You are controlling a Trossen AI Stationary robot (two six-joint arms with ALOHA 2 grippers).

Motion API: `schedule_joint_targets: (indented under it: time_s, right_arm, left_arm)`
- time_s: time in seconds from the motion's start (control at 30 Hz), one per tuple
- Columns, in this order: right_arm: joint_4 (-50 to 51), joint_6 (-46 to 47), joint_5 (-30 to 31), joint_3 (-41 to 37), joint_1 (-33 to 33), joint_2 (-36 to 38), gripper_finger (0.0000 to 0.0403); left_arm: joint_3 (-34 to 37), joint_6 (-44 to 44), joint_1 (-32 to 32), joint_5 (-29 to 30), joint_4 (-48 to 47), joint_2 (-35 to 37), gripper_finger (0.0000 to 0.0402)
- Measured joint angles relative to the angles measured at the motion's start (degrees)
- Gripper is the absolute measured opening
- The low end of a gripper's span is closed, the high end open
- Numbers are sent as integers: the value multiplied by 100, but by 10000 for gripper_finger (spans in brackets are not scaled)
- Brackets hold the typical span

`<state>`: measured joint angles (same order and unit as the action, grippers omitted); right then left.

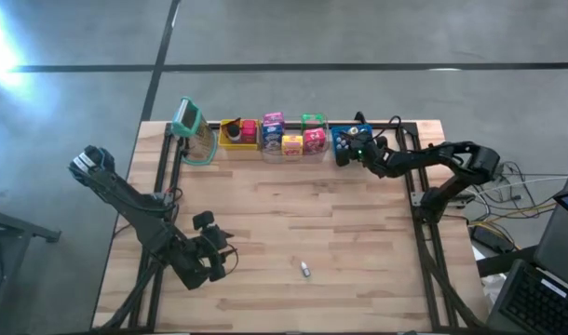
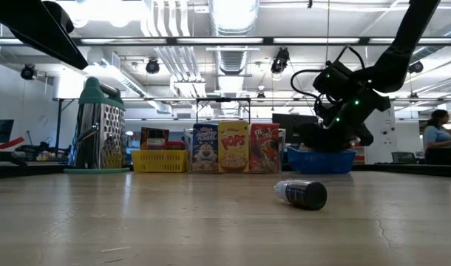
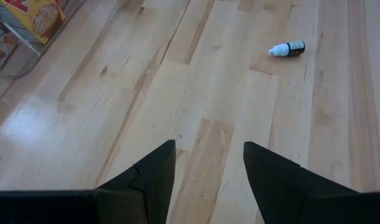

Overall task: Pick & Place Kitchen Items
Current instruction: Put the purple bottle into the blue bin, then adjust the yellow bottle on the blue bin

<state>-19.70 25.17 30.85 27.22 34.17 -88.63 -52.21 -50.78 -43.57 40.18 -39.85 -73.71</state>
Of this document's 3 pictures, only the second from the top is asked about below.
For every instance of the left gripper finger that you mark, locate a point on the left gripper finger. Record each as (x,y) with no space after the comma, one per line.
(37,33)

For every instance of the red Froot Loops cereal box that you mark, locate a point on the red Froot Loops cereal box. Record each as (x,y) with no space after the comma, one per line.
(264,147)

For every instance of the dark dropper bottle white cap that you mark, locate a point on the dark dropper bottle white cap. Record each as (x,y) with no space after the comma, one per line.
(303,194)

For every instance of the yellow Corn Pops cereal box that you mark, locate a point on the yellow Corn Pops cereal box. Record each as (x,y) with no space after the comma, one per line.
(233,147)

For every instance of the blue Frosted Flakes cereal box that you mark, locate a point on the blue Frosted Flakes cereal box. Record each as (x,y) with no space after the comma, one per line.
(205,147)

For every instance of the spice jar black lid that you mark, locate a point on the spice jar black lid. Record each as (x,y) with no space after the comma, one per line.
(156,142)

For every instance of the black background robot arm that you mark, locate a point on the black background robot arm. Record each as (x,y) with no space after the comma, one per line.
(44,147)

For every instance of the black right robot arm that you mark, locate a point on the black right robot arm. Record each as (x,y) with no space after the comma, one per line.
(395,63)

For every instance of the blue plastic basket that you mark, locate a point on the blue plastic basket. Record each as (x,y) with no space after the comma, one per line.
(321,162)

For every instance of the black ceiling spotlight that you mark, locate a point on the black ceiling spotlight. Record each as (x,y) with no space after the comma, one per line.
(152,65)
(280,61)
(416,67)
(28,71)

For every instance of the black background monitor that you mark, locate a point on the black background monitor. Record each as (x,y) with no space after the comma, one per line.
(284,123)

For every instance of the black ceiling beam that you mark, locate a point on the black ceiling beam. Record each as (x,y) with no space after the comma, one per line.
(137,41)

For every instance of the dark background screen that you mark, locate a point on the dark background screen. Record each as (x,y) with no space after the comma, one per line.
(0,131)

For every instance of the person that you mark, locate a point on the person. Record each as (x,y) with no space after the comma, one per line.
(438,138)

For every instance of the yellow plastic basket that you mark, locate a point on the yellow plastic basket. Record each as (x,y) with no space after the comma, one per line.
(159,160)

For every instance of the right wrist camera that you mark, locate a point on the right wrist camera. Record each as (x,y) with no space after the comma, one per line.
(322,111)

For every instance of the black background workstation frame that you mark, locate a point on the black background workstation frame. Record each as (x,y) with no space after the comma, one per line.
(59,125)

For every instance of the silver air duct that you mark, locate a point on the silver air duct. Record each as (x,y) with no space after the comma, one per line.
(233,22)

